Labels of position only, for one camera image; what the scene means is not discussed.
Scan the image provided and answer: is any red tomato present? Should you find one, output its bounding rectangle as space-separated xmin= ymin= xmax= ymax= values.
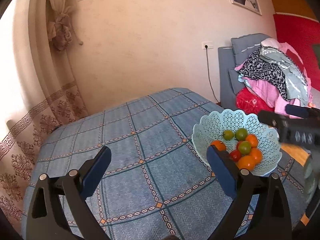
xmin=229 ymin=150 xmax=242 ymax=163

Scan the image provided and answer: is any oval orange citrus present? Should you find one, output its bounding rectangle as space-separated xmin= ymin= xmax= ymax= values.
xmin=236 ymin=155 xmax=256 ymax=171

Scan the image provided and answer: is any large orange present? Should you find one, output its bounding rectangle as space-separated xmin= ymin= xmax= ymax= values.
xmin=210 ymin=140 xmax=227 ymax=151

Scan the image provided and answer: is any small green tomato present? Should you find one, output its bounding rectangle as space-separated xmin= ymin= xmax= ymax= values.
xmin=222 ymin=129 xmax=234 ymax=141

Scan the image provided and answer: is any small orange mandarin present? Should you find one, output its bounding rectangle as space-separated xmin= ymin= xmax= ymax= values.
xmin=245 ymin=134 xmax=259 ymax=148

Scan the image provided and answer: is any green lime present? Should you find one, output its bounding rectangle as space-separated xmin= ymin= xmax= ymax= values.
xmin=235 ymin=128 xmax=248 ymax=141

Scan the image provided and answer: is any wooden bedside table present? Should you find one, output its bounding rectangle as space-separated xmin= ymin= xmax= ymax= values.
xmin=281 ymin=143 xmax=309 ymax=166

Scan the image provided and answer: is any pile of clothes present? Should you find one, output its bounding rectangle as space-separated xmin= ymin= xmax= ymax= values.
xmin=235 ymin=38 xmax=314 ymax=115

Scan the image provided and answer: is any light blue lattice basket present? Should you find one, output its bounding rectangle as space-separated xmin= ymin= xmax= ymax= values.
xmin=191 ymin=109 xmax=282 ymax=176

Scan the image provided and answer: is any light green plush cloth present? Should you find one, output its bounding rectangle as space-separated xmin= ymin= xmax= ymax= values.
xmin=303 ymin=153 xmax=319 ymax=204

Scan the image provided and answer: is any red floral cushion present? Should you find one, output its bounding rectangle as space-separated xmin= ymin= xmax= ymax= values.
xmin=236 ymin=87 xmax=274 ymax=114

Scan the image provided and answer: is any blue patterned bedspread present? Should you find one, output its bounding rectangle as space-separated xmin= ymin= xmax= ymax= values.
xmin=21 ymin=88 xmax=307 ymax=239

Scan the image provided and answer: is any beige patterned curtain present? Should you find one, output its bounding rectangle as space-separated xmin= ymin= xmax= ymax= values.
xmin=1 ymin=0 xmax=88 ymax=231

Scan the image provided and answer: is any white wall socket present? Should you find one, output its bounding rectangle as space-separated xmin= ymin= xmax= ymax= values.
xmin=201 ymin=41 xmax=214 ymax=49

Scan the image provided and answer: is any black power cable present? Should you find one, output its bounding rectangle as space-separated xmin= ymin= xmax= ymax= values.
xmin=205 ymin=45 xmax=221 ymax=104

